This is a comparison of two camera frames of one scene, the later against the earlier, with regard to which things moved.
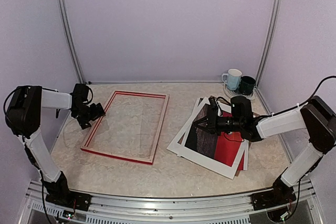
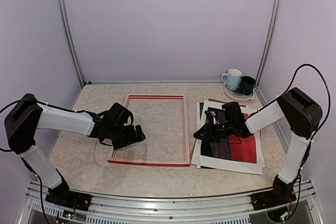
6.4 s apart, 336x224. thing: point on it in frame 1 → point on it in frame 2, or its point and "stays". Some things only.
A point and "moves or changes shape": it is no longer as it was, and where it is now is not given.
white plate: (233, 93) stays
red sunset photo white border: (224, 153) moves or changes shape
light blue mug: (232, 79) stays
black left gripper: (83, 122) → (132, 138)
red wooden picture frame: (131, 157) → (113, 159)
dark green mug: (247, 85) stays
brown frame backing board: (204, 141) → (217, 101)
